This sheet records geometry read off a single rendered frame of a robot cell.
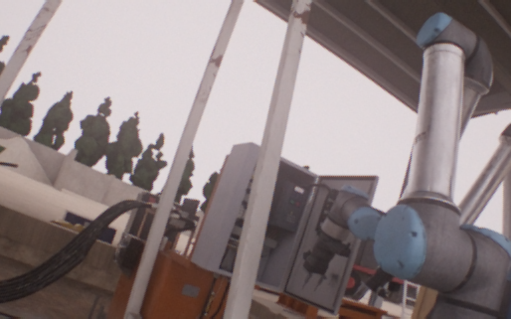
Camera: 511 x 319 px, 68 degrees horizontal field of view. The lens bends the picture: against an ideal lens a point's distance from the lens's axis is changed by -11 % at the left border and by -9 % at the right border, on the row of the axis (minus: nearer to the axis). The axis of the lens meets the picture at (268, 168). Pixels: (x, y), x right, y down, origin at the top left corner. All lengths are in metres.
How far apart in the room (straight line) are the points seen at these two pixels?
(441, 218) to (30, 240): 3.53
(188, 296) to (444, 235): 1.73
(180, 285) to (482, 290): 1.71
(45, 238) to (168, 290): 1.88
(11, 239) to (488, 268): 3.64
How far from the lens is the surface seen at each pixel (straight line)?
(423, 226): 0.87
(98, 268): 4.04
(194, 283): 2.38
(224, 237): 1.84
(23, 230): 3.96
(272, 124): 1.53
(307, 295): 1.89
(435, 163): 0.97
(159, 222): 2.36
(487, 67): 1.27
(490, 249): 1.00
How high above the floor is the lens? 0.78
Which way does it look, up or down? 12 degrees up
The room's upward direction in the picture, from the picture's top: 19 degrees clockwise
